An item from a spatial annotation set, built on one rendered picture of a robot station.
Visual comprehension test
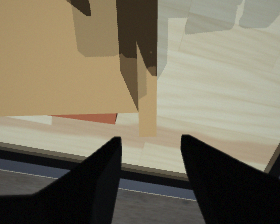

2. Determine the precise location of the tan wooden tray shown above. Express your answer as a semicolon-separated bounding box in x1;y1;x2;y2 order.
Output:
0;0;158;137

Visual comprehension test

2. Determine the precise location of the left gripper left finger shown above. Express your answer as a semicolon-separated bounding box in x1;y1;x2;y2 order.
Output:
0;136;122;224

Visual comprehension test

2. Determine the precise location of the orange-brown rectangular block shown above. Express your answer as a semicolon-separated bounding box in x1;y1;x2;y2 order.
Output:
48;113;118;125

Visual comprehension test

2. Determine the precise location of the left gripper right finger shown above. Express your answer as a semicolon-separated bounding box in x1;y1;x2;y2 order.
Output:
181;134;280;224

